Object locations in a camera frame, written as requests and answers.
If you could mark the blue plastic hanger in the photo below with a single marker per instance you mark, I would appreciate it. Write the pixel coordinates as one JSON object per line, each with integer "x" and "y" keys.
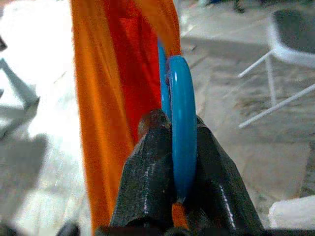
{"x": 183, "y": 123}

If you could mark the orange shirt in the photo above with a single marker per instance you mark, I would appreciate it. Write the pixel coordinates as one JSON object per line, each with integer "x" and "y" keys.
{"x": 103, "y": 98}

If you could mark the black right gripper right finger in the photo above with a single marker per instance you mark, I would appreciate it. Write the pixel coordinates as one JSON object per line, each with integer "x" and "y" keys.
{"x": 216, "y": 191}

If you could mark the white plastic folding table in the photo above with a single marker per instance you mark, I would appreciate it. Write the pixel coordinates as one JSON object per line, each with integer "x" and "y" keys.
{"x": 292, "y": 211}

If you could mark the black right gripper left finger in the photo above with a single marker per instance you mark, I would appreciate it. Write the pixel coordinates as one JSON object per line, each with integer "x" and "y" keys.
{"x": 147, "y": 172}

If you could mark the white grey folding chair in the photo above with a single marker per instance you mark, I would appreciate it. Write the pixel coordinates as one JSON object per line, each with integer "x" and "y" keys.
{"x": 295, "y": 32}

